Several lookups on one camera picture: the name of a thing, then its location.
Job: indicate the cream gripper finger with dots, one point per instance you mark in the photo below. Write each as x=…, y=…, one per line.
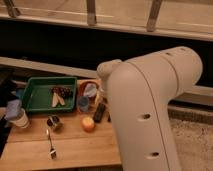
x=97, y=98

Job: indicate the black eraser block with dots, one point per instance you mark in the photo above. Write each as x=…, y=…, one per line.
x=99, y=113

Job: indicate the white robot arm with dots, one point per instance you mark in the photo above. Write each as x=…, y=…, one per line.
x=138, y=91

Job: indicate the green plastic tray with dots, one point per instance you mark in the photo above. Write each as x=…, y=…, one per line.
x=37, y=96

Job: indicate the blue cup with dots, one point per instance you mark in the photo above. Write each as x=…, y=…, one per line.
x=83, y=103

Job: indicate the orange bowl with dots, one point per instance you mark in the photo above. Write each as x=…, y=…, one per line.
x=83, y=85

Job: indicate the orange fruit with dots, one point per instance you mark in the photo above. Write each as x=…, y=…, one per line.
x=88, y=124

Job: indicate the pale banana slices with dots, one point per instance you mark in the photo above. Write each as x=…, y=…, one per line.
x=56, y=99

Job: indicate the small metal can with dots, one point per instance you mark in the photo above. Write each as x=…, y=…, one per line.
x=54, y=122

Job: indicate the metal fork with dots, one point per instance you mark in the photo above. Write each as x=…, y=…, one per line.
x=52, y=149

